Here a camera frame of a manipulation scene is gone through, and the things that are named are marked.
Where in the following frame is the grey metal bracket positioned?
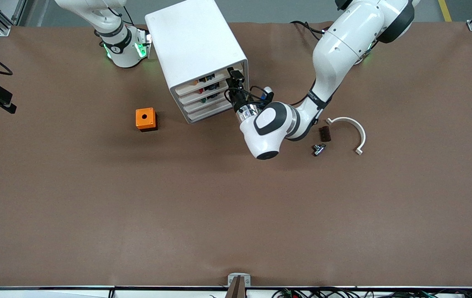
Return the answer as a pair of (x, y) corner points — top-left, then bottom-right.
(228, 273), (251, 298)

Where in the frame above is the white curved plastic bracket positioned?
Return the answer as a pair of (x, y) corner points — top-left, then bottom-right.
(326, 117), (366, 156)

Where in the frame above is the white table edge rail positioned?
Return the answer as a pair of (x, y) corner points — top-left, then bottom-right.
(0, 286), (472, 298)

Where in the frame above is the tangled cable bundle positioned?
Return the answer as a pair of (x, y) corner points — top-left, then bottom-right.
(271, 287), (472, 298)

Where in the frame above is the black left arm base cable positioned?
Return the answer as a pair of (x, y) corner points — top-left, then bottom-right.
(290, 20), (328, 42)

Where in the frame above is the black right arm base cable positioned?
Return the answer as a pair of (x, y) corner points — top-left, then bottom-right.
(108, 6), (136, 27)

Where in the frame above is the orange button enclosure box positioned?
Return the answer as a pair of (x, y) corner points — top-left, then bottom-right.
(135, 108), (158, 132)

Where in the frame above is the black arm base cable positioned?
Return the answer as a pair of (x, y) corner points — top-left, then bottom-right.
(290, 20), (328, 42)
(108, 6), (136, 27)

